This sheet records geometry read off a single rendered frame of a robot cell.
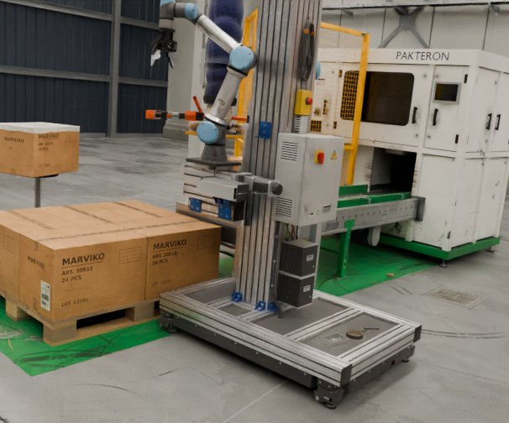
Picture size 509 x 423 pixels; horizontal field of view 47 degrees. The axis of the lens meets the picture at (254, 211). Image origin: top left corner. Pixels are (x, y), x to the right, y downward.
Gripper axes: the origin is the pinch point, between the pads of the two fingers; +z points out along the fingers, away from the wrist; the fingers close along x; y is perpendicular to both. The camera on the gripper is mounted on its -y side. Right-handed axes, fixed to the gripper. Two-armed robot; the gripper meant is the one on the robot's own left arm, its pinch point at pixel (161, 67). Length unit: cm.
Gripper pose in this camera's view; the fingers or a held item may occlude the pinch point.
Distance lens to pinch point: 328.1
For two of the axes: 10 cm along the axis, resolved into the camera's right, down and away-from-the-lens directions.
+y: 7.6, 1.9, -6.2
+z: -0.8, 9.8, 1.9
